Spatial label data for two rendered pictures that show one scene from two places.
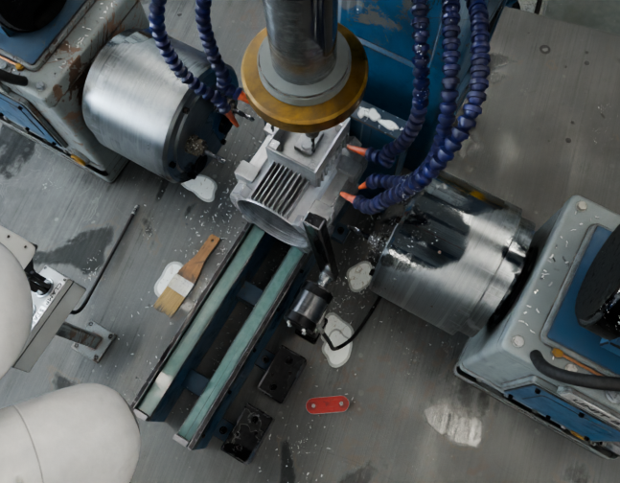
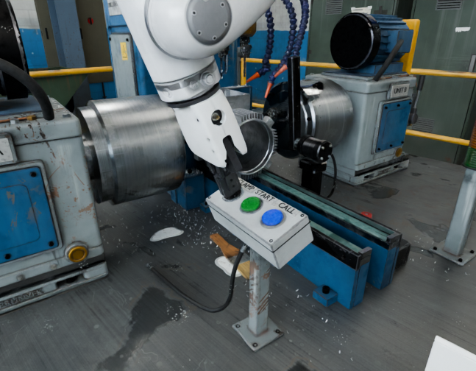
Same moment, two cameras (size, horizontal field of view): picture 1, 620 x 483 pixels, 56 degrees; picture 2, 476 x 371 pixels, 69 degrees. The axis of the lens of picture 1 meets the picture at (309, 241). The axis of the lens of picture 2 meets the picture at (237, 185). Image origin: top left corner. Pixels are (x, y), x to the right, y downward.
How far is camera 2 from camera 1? 1.20 m
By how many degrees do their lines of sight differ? 61
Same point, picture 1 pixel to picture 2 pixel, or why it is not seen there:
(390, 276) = (317, 105)
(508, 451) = (402, 184)
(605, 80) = not seen: hidden behind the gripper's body
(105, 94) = (113, 114)
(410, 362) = (345, 195)
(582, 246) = (329, 73)
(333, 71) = not seen: hidden behind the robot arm
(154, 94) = (145, 100)
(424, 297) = (332, 105)
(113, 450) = not seen: outside the picture
